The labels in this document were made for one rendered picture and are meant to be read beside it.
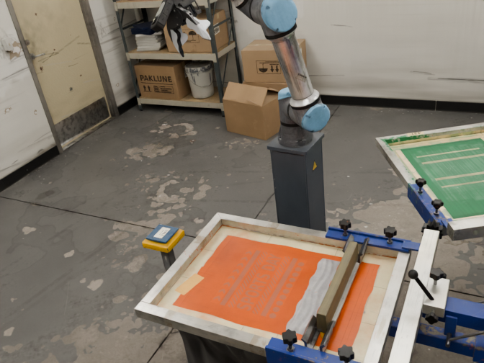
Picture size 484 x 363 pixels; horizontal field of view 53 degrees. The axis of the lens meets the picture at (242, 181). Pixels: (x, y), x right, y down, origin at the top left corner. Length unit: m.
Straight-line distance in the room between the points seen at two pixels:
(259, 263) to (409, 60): 3.75
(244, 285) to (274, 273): 0.12
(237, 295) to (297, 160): 0.65
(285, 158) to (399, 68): 3.35
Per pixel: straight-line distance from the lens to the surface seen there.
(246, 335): 1.53
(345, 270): 1.61
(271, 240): 1.92
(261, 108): 4.74
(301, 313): 1.62
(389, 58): 5.27
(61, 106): 5.63
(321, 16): 5.33
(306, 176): 2.06
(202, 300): 1.72
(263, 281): 1.74
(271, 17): 1.68
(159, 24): 1.48
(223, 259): 1.86
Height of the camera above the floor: 2.12
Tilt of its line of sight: 30 degrees down
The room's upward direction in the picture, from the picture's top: 8 degrees counter-clockwise
